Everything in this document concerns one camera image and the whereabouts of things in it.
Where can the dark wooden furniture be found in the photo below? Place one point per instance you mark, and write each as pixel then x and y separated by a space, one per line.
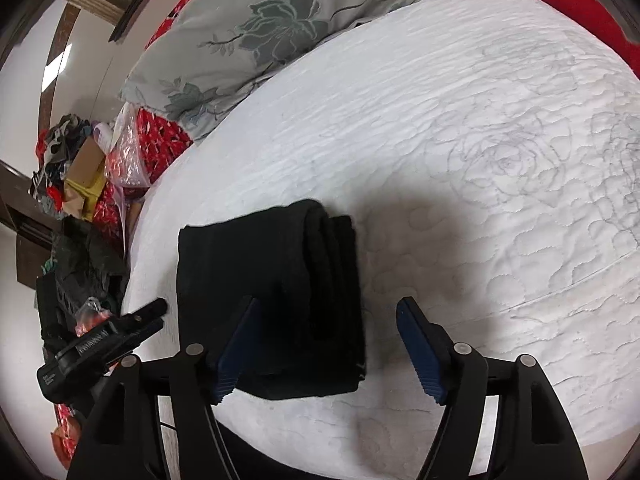
pixel 30 255

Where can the white plastic bottle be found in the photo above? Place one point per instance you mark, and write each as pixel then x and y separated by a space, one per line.
pixel 102 135

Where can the clear plastic bag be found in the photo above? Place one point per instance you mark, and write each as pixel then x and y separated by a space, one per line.
pixel 125 165

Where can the dark green cloth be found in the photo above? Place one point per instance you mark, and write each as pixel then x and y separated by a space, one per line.
pixel 85 260

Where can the white quilted bed cover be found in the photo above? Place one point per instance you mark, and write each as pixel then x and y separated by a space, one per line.
pixel 400 135

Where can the small bag with orange contents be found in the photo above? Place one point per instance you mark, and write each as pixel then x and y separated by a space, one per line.
pixel 90 317

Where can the red plastic bag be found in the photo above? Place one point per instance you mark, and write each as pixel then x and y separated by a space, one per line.
pixel 67 435

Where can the brown cardboard box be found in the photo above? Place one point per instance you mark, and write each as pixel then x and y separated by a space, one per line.
pixel 87 160

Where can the black pants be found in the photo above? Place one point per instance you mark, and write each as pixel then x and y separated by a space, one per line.
pixel 280 270

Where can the plain red cloth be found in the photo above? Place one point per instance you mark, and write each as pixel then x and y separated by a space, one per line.
pixel 590 15

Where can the grey floral pillow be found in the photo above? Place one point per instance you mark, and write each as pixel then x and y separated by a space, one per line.
pixel 250 50

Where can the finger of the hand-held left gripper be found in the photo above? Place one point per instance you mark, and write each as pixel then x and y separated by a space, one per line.
pixel 147 310
pixel 150 330

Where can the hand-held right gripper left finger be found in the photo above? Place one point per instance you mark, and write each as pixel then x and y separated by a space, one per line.
pixel 232 355

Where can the yellow box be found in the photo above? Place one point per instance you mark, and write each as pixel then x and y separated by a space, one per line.
pixel 92 195

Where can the dark wooden windowsill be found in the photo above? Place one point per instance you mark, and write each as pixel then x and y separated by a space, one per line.
pixel 135 5

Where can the pile of mixed clothes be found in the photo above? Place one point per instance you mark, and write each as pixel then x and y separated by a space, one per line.
pixel 60 140

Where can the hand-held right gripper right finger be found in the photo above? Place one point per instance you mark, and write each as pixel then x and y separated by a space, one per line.
pixel 422 355

